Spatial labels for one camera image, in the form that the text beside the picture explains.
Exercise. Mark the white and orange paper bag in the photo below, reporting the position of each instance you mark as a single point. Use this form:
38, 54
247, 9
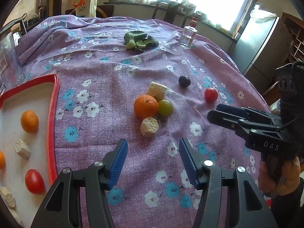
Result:
85, 2

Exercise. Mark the oval red tomato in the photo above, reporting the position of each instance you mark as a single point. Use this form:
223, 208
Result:
34, 181

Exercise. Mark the pale bread chunk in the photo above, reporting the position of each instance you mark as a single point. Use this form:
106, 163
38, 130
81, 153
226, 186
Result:
22, 148
7, 197
149, 127
16, 216
156, 90

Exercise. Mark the brown wooden armchair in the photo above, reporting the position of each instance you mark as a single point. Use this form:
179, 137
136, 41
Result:
21, 20

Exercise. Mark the person's right hand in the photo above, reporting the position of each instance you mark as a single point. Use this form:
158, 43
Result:
291, 95

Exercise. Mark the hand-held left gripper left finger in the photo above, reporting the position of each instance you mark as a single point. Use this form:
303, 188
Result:
117, 163

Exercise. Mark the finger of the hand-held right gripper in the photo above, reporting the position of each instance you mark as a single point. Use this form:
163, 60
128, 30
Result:
223, 118
228, 108

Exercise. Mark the dark purple plum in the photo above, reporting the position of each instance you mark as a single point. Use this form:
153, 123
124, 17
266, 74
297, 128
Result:
184, 80

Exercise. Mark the red-rimmed white tray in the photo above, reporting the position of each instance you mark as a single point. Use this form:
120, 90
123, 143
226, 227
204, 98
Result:
35, 95

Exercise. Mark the large orange mandarin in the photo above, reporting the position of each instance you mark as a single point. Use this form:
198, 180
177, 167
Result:
145, 106

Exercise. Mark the wooden cabinet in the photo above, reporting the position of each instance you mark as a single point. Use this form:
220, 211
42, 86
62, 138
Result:
295, 35

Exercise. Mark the dark curved-back chair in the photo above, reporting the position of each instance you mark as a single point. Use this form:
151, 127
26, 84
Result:
171, 9

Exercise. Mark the round green fruit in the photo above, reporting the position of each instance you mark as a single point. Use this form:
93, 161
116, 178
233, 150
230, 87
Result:
165, 107

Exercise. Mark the clear glass bottle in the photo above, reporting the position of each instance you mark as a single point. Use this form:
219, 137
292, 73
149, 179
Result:
188, 34

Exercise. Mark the green leafy vegetable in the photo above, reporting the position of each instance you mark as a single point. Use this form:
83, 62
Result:
140, 41

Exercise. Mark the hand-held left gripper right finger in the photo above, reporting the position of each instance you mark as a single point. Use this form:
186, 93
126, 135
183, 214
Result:
188, 163

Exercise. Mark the purple floral tablecloth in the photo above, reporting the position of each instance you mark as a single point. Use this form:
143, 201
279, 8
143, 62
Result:
106, 76

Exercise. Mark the round red tomato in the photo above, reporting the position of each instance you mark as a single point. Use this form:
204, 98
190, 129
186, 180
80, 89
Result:
211, 94

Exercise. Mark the person's right forearm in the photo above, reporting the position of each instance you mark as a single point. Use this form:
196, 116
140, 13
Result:
292, 206

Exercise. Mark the silver refrigerator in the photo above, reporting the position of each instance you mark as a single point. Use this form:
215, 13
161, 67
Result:
261, 45

